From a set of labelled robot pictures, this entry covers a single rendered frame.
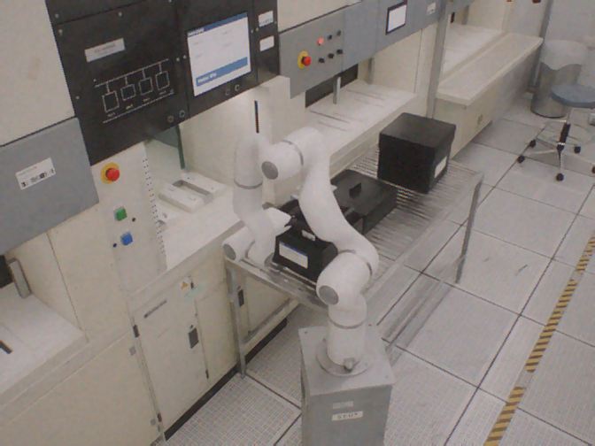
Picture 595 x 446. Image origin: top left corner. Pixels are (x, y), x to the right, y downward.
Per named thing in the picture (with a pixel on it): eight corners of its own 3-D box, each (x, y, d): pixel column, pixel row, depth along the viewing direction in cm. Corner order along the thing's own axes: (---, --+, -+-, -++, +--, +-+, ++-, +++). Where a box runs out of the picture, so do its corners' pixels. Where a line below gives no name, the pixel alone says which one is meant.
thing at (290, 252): (266, 257, 223) (265, 224, 213) (308, 226, 240) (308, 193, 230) (321, 286, 209) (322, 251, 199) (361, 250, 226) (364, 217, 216)
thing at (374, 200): (364, 235, 234) (366, 211, 227) (309, 211, 249) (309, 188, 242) (397, 205, 253) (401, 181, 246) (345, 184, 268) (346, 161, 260)
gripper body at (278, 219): (250, 233, 193) (271, 219, 200) (272, 244, 187) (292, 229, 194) (249, 216, 188) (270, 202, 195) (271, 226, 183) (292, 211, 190)
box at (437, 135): (428, 195, 260) (435, 148, 245) (374, 178, 273) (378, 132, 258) (449, 169, 280) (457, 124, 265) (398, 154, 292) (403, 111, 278)
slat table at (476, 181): (340, 442, 238) (348, 321, 194) (238, 377, 268) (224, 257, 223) (460, 281, 322) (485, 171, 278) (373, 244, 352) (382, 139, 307)
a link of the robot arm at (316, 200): (333, 299, 163) (359, 269, 174) (365, 298, 155) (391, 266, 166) (260, 148, 149) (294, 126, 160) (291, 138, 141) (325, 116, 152)
